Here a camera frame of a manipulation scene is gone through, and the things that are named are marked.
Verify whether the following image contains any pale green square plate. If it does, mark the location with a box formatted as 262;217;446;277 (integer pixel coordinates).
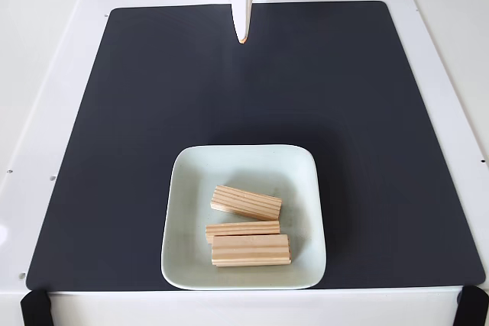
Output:
160;144;328;291

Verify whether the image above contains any black table mat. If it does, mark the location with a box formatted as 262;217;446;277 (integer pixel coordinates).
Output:
25;0;485;292

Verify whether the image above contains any black corner bracket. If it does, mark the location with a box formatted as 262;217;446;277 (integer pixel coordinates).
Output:
19;288;53;326
454;286;489;326

